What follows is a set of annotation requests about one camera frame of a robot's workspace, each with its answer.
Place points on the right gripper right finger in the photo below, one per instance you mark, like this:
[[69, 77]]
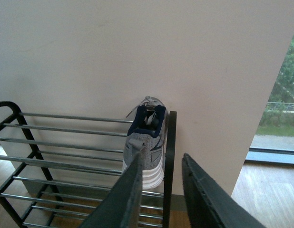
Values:
[[208, 205]]

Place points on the black metal shoe rack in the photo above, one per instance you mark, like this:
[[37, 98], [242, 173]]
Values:
[[59, 168]]

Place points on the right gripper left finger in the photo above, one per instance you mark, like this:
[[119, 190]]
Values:
[[120, 209]]

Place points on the grey sneaker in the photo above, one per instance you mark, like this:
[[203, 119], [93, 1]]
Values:
[[147, 135]]

